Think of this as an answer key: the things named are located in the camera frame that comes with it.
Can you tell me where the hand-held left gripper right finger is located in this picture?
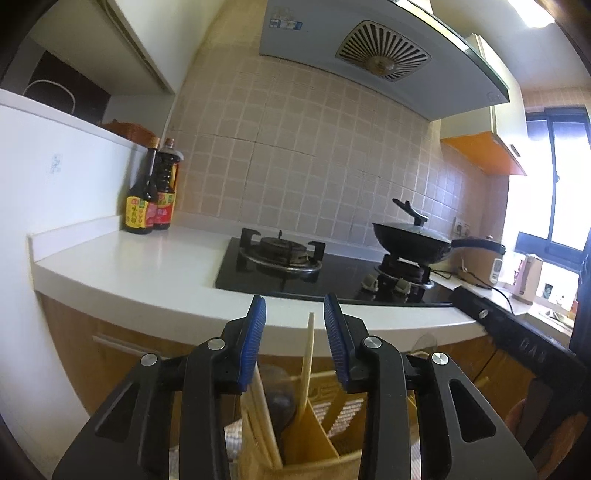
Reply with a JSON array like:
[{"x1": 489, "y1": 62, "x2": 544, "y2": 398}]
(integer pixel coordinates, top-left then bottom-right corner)
[{"x1": 323, "y1": 293, "x2": 518, "y2": 480}]

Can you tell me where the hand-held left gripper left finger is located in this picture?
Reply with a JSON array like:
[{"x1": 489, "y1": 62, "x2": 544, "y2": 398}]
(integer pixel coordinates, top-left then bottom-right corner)
[{"x1": 53, "y1": 295, "x2": 269, "y2": 480}]

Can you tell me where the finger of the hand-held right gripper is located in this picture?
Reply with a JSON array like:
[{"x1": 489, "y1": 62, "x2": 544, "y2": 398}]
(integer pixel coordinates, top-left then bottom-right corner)
[{"x1": 451, "y1": 286, "x2": 513, "y2": 339}]

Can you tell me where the wooden chopstick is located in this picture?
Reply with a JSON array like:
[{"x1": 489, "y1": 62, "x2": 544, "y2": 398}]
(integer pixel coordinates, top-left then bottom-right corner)
[
  {"x1": 249, "y1": 378, "x2": 284, "y2": 470},
  {"x1": 298, "y1": 312, "x2": 317, "y2": 422}
]

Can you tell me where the wooden utensil holder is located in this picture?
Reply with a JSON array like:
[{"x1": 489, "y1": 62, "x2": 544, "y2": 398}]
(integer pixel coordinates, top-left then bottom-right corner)
[{"x1": 238, "y1": 364, "x2": 426, "y2": 480}]

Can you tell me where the person's right hand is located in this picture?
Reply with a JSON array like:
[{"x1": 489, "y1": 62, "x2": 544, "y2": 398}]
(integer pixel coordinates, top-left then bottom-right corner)
[{"x1": 505, "y1": 394, "x2": 583, "y2": 480}]

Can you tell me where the beige rice cooker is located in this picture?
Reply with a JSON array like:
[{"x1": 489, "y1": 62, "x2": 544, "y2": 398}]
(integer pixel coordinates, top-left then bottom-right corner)
[{"x1": 457, "y1": 235, "x2": 507, "y2": 289}]

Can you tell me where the white electric kettle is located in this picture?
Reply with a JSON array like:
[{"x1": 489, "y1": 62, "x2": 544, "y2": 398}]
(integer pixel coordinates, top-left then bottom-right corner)
[{"x1": 510, "y1": 254, "x2": 544, "y2": 305}]

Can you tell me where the black gas stove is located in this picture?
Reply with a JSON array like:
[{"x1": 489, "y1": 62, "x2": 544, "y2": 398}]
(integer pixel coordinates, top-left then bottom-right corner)
[{"x1": 215, "y1": 227, "x2": 455, "y2": 308}]

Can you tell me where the black wok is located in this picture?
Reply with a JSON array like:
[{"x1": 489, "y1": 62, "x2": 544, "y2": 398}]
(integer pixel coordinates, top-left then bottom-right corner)
[{"x1": 372, "y1": 222, "x2": 507, "y2": 269}]

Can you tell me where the large dark sauce bottle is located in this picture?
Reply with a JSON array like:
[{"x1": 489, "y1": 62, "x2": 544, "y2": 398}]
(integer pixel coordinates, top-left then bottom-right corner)
[{"x1": 152, "y1": 137, "x2": 180, "y2": 231}]

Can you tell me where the dark framed window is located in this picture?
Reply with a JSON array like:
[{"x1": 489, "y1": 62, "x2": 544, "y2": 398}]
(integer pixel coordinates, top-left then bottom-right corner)
[{"x1": 515, "y1": 107, "x2": 591, "y2": 274}]

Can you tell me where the wooden base cabinet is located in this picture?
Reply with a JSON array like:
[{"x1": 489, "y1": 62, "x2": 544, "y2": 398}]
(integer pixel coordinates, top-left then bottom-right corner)
[{"x1": 39, "y1": 293, "x2": 529, "y2": 418}]

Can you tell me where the slim dark sauce bottle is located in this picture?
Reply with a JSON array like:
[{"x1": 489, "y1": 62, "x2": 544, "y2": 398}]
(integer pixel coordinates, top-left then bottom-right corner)
[{"x1": 126, "y1": 137, "x2": 160, "y2": 236}]

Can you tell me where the brown woven basket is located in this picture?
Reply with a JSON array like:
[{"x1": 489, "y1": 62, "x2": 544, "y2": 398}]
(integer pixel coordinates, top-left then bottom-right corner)
[{"x1": 102, "y1": 120, "x2": 156, "y2": 142}]

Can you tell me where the white range hood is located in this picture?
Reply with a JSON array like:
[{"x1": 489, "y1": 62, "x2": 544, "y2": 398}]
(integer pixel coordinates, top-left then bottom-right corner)
[{"x1": 259, "y1": 0, "x2": 511, "y2": 123}]

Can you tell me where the black power cable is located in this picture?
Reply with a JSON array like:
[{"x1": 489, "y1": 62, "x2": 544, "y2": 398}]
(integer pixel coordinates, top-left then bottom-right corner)
[{"x1": 434, "y1": 270, "x2": 523, "y2": 315}]

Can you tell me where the wok lid with black handle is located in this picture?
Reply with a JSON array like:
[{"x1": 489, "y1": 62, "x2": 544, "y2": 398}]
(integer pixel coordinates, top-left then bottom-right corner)
[{"x1": 392, "y1": 198, "x2": 451, "y2": 241}]

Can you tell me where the metal drawer handle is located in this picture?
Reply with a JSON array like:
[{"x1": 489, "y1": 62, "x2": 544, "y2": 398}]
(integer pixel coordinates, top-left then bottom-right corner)
[{"x1": 92, "y1": 334, "x2": 163, "y2": 359}]

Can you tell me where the orange wall cabinet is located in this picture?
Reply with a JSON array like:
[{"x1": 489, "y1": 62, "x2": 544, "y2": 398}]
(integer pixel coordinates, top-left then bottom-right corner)
[{"x1": 438, "y1": 34, "x2": 528, "y2": 177}]

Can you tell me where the white wall cabinet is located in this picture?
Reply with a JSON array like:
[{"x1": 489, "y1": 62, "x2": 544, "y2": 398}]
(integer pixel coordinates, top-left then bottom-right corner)
[{"x1": 28, "y1": 0, "x2": 232, "y2": 96}]

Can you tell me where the white wire handle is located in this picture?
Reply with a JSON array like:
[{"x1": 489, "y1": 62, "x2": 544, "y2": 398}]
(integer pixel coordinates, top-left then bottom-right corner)
[{"x1": 22, "y1": 79, "x2": 76, "y2": 114}]

